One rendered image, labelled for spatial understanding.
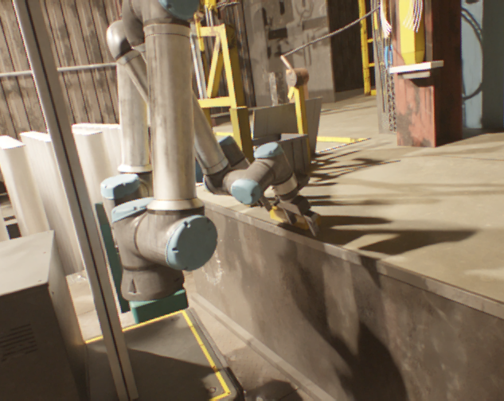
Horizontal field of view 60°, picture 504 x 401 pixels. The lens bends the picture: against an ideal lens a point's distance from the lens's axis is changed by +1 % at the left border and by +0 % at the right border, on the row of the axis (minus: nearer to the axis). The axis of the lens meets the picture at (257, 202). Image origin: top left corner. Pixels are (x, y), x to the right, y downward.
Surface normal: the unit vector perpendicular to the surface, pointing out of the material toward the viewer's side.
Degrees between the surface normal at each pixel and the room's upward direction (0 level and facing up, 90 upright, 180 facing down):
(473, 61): 90
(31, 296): 90
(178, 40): 89
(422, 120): 90
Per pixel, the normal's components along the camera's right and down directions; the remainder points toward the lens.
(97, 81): 0.54, 0.15
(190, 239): 0.73, 0.17
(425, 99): -0.83, 0.26
